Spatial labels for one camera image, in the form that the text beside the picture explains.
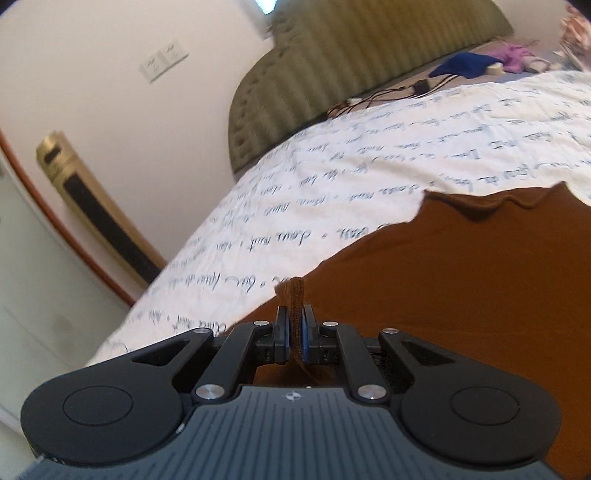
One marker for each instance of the white door with brown frame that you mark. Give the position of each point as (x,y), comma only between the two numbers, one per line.
(41,300)

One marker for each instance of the purple cloth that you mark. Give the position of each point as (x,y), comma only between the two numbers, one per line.
(512,57)

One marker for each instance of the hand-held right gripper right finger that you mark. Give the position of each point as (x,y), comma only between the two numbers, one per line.
(304,336)

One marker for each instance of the brown knit garment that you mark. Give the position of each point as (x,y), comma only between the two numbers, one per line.
(438,277)

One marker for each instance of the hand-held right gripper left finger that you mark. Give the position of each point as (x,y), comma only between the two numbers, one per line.
(284,336)

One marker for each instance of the pink crumpled cloth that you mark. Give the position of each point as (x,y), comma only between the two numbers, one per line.
(578,32)

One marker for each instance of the dark blue garment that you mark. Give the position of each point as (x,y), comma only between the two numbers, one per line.
(461,64)

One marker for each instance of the white script-printed blanket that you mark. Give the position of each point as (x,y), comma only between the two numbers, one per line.
(323,184)

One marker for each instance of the gold tower air conditioner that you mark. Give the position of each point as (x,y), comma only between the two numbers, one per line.
(87,198)

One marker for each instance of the black power adapter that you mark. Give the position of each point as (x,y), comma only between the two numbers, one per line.
(420,87)

